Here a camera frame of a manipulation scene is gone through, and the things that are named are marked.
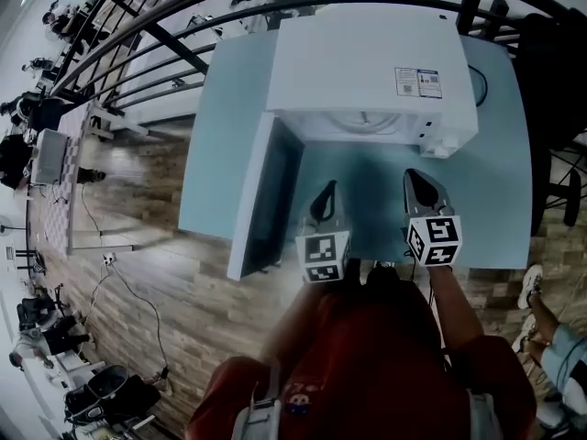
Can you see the grey microwave oven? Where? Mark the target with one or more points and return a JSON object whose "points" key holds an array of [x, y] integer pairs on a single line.
{"points": [[49, 156]]}

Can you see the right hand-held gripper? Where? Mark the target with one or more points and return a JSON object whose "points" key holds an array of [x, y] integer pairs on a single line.
{"points": [[435, 241]]}

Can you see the beige microwave drive coupler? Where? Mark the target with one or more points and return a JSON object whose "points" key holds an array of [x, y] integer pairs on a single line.
{"points": [[364, 116]]}

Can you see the black metal railing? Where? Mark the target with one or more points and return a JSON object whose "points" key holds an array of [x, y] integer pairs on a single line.
{"points": [[181, 48]]}

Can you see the person's red shirt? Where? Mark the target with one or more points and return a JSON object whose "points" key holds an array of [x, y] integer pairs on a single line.
{"points": [[376, 369]]}

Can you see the person's white shoe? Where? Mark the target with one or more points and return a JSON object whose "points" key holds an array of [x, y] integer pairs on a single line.
{"points": [[523, 335], [384, 264], [531, 287]]}

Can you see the black office chair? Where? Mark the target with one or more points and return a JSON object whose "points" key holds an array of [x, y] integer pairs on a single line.
{"points": [[550, 85]]}

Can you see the white microwave oven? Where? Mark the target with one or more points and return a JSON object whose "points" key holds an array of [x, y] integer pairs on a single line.
{"points": [[367, 53]]}

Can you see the round glass turntable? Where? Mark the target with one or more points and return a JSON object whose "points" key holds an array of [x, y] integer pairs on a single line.
{"points": [[383, 124]]}

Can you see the person's right forearm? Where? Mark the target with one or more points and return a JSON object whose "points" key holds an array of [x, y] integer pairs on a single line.
{"points": [[454, 305]]}

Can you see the person's left forearm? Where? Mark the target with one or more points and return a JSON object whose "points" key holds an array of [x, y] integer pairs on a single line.
{"points": [[293, 319]]}

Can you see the standing fan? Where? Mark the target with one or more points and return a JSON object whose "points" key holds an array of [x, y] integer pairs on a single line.
{"points": [[5, 225]]}

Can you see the checkered tablecloth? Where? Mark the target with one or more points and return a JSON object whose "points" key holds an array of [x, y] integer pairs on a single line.
{"points": [[57, 223]]}

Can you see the person's black trousers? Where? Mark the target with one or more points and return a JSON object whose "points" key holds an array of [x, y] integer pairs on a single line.
{"points": [[385, 278]]}

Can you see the white power strip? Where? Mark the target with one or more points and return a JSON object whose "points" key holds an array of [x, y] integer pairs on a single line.
{"points": [[109, 258]]}

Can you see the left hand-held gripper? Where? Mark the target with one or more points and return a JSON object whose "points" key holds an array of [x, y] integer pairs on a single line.
{"points": [[323, 255]]}

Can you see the black bag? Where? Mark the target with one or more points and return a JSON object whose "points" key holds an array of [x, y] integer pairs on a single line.
{"points": [[110, 392]]}

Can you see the light blue table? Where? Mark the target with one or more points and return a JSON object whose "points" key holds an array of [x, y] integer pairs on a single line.
{"points": [[495, 190]]}

